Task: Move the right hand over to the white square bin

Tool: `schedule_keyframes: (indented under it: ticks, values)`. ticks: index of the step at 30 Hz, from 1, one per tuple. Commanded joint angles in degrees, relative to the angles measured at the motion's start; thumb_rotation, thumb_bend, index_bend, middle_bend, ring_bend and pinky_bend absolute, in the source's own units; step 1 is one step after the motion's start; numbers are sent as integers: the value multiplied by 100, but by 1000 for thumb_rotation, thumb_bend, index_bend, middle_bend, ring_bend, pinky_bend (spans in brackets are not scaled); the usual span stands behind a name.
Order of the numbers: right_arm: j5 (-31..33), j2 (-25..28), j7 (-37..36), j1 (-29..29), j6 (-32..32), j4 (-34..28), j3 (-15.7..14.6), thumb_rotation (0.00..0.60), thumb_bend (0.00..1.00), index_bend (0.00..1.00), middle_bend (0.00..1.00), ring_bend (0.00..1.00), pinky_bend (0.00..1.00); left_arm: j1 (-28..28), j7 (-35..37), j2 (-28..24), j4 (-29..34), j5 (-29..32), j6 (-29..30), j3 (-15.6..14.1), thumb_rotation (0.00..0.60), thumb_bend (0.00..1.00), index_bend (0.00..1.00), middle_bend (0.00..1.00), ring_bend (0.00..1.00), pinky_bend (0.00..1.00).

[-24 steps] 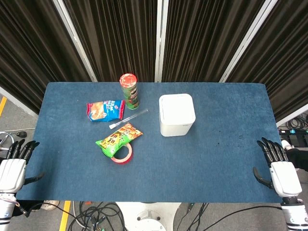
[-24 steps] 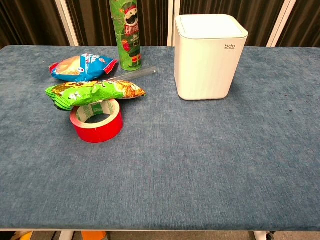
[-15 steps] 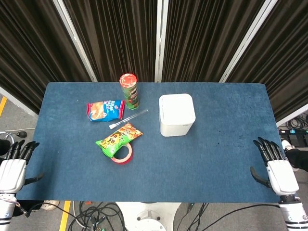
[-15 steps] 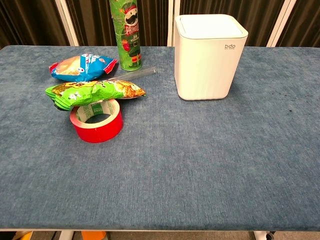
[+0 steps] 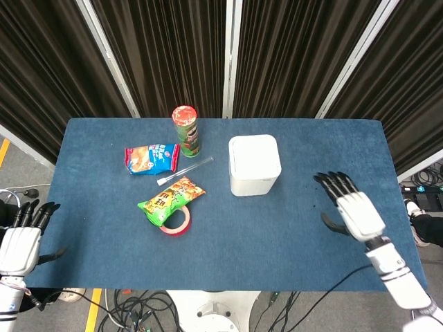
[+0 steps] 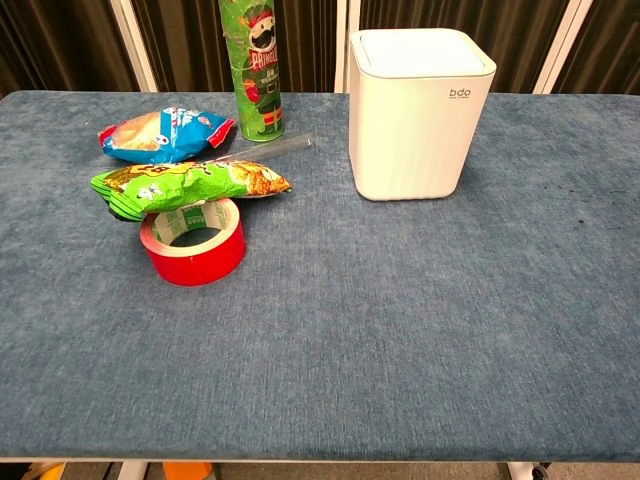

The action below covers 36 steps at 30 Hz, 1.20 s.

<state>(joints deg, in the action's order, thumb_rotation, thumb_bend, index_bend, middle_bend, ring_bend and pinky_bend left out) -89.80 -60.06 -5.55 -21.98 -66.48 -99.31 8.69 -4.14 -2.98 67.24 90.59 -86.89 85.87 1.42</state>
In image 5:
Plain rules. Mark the red tape roll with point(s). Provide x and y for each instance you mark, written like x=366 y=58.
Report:
x=180 y=224

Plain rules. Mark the green Pringles chip can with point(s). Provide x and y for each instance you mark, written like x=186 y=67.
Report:
x=187 y=133

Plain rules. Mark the yellow floor tape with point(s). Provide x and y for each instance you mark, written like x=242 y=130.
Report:
x=92 y=309

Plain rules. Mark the black power strip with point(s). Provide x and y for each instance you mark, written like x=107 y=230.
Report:
x=420 y=189

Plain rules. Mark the green snack bag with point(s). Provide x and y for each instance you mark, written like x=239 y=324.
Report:
x=169 y=200

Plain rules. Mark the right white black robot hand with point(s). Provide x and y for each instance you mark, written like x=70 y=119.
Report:
x=360 y=214

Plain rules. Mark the black pleated curtain screen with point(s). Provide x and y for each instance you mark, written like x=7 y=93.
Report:
x=173 y=52

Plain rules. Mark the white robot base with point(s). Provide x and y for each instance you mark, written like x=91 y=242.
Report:
x=212 y=311

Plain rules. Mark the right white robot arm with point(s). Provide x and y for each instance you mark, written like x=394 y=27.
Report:
x=405 y=283

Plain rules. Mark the white square container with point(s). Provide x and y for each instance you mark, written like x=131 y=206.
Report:
x=254 y=164

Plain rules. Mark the white shoe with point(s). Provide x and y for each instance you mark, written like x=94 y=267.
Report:
x=413 y=211

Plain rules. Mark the blue snack bag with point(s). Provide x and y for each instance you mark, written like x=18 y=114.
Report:
x=150 y=159

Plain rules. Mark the blue table cloth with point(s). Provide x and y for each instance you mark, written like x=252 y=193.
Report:
x=225 y=242

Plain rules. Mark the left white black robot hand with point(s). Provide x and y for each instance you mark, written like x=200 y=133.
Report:
x=19 y=242

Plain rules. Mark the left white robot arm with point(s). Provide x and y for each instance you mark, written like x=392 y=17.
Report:
x=10 y=302

